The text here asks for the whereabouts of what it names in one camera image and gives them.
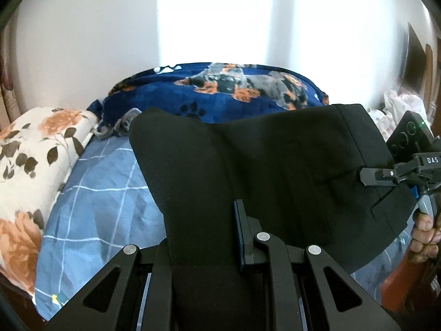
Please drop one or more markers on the black pants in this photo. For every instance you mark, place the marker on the black pants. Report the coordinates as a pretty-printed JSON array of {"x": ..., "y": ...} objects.
[{"x": 258, "y": 162}]

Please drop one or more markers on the person's right hand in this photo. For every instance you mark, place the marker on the person's right hand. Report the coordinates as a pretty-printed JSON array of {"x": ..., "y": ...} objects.
[{"x": 425, "y": 239}]

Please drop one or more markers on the navy animal print blanket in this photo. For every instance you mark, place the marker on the navy animal print blanket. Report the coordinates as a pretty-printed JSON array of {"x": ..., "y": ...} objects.
[{"x": 224, "y": 107}]

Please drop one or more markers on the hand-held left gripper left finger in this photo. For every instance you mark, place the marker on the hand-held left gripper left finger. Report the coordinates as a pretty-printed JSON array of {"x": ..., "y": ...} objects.
[{"x": 162, "y": 265}]

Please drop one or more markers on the white printed cloth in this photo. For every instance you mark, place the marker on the white printed cloth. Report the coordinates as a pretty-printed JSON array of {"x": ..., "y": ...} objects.
[{"x": 399, "y": 105}]

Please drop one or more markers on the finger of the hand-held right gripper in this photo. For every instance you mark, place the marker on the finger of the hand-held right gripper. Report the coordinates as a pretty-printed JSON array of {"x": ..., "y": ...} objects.
[{"x": 377, "y": 176}]

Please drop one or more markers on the blue plaid bedsheet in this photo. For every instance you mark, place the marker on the blue plaid bedsheet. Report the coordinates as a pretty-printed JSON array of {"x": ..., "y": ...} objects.
[{"x": 103, "y": 196}]

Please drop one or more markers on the brown ribbed headboard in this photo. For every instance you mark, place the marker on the brown ribbed headboard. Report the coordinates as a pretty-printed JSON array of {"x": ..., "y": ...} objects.
[{"x": 7, "y": 86}]

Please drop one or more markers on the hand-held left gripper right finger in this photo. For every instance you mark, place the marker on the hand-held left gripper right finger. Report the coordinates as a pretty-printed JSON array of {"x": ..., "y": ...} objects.
[{"x": 237, "y": 220}]

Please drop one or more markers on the person's orange clothing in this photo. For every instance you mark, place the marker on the person's orange clothing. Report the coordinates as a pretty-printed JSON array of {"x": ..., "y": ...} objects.
[{"x": 396, "y": 282}]

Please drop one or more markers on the white floral pillow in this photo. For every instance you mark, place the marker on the white floral pillow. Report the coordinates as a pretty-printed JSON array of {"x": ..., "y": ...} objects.
[{"x": 31, "y": 165}]

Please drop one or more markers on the brown wooden furniture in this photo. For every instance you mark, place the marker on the brown wooden furniture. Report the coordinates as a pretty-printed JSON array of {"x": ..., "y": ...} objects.
[{"x": 418, "y": 72}]

